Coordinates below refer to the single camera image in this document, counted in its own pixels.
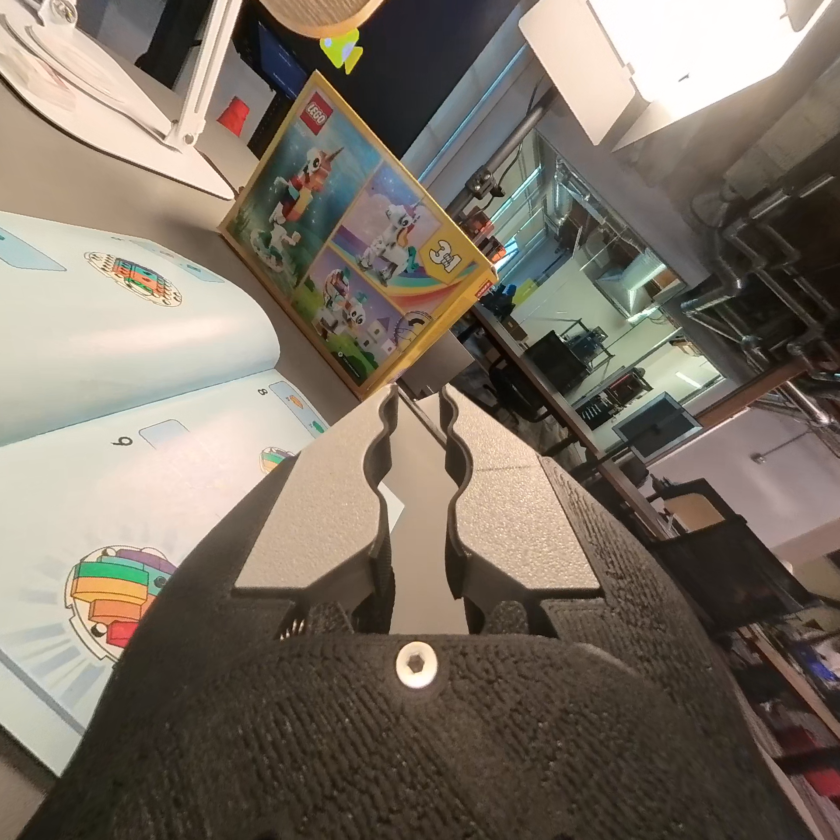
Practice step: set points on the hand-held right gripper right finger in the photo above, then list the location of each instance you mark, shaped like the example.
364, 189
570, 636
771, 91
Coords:
518, 518

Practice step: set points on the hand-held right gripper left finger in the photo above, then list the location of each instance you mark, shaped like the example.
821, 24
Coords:
308, 518

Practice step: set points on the yellow toy brick set box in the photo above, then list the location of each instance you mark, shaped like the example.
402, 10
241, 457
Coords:
341, 229

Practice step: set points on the grey framed screen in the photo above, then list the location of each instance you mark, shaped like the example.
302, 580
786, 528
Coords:
656, 430

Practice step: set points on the black cabinet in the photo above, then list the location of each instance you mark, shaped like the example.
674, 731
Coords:
728, 558

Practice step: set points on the open pale blue instruction booklet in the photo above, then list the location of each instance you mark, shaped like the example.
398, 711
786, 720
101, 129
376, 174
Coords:
131, 328

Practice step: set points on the metal pipes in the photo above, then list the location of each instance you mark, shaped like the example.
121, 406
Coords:
754, 262

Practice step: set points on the red plastic cup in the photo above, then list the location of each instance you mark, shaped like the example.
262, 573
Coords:
234, 117

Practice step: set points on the dark monitor screen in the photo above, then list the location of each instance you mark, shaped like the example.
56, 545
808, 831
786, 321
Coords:
279, 62

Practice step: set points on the yellow-green fish sticker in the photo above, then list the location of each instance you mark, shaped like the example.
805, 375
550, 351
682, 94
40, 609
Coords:
341, 51

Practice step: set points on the white lamp base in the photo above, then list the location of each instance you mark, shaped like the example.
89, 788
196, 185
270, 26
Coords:
98, 85

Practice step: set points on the white light panel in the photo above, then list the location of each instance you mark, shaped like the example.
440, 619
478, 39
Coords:
689, 59

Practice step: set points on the round tan wooden disc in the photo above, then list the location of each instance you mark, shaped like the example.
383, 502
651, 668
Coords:
315, 16

